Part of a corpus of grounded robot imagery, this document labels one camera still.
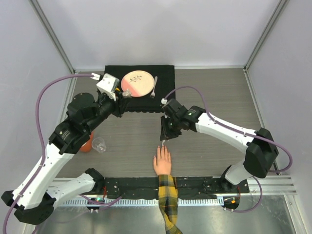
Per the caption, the glitter nail polish bottle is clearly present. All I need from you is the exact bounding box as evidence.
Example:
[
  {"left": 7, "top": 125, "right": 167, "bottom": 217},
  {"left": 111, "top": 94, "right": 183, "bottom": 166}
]
[{"left": 122, "top": 89, "right": 132, "bottom": 98}]

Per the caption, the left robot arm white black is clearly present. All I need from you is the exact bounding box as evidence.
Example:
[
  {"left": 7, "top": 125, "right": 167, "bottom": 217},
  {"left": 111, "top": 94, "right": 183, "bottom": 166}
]
[{"left": 1, "top": 90, "right": 131, "bottom": 225}]

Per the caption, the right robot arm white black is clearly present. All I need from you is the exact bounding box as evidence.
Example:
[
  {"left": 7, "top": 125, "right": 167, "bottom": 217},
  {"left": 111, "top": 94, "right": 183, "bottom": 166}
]
[{"left": 160, "top": 99, "right": 278, "bottom": 193}]

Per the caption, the yellow plaid sleeve forearm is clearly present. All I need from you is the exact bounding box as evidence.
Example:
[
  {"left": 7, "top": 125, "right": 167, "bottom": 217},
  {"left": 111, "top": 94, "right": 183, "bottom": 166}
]
[{"left": 158, "top": 175, "right": 182, "bottom": 234}]

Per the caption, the mannequin hand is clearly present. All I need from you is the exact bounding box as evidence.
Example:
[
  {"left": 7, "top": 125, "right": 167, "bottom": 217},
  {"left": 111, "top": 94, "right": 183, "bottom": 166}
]
[{"left": 153, "top": 146, "right": 172, "bottom": 176}]

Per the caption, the pink cream plate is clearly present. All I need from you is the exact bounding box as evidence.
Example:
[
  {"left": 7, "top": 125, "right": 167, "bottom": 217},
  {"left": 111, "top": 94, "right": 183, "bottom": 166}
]
[{"left": 121, "top": 70, "right": 155, "bottom": 98}]

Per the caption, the silver fork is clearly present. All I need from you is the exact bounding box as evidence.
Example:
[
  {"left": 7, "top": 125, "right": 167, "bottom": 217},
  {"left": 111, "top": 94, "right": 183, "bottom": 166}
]
[{"left": 150, "top": 76, "right": 158, "bottom": 98}]

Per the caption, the black cloth placemat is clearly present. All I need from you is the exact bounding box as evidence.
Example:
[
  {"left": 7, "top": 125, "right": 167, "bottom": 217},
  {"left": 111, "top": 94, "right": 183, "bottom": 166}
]
[{"left": 104, "top": 65, "right": 176, "bottom": 113}]

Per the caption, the clear plastic cup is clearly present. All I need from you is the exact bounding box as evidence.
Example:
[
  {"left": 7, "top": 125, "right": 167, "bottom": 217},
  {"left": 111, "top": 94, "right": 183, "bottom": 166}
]
[{"left": 92, "top": 137, "right": 107, "bottom": 153}]

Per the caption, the orange mug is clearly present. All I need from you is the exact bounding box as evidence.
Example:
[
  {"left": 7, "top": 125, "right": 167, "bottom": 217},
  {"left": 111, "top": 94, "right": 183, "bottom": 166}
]
[{"left": 80, "top": 132, "right": 94, "bottom": 153}]

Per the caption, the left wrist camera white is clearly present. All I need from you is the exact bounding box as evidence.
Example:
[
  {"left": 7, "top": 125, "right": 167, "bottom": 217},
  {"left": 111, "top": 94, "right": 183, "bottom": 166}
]
[{"left": 97, "top": 73, "right": 120, "bottom": 101}]

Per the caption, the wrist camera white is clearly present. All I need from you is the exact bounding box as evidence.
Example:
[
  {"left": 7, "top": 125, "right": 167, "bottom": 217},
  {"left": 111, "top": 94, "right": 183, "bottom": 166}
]
[
  {"left": 161, "top": 98, "right": 168, "bottom": 105},
  {"left": 97, "top": 73, "right": 120, "bottom": 101}
]

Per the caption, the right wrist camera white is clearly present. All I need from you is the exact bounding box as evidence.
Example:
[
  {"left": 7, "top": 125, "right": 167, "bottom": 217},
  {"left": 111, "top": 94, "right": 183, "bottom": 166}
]
[{"left": 161, "top": 98, "right": 168, "bottom": 105}]

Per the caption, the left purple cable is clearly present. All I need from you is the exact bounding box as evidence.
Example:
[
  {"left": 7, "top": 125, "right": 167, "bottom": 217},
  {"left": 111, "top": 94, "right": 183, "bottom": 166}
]
[{"left": 4, "top": 73, "right": 102, "bottom": 234}]

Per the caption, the purple cable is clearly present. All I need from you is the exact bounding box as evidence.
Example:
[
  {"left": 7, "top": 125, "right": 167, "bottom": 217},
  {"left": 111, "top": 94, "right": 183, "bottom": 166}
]
[
  {"left": 160, "top": 86, "right": 293, "bottom": 213},
  {"left": 4, "top": 73, "right": 102, "bottom": 234}
]

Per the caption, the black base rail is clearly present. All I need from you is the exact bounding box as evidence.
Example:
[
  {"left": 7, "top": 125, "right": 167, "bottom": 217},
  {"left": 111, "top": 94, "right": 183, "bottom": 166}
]
[{"left": 102, "top": 176, "right": 249, "bottom": 199}]

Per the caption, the white cable duct strip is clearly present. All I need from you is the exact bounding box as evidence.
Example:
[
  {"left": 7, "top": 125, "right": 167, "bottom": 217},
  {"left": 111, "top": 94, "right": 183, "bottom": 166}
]
[{"left": 61, "top": 196, "right": 224, "bottom": 207}]

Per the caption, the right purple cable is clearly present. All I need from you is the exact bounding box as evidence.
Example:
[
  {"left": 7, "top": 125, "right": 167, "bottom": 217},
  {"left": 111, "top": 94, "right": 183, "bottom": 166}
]
[{"left": 160, "top": 86, "right": 293, "bottom": 213}]

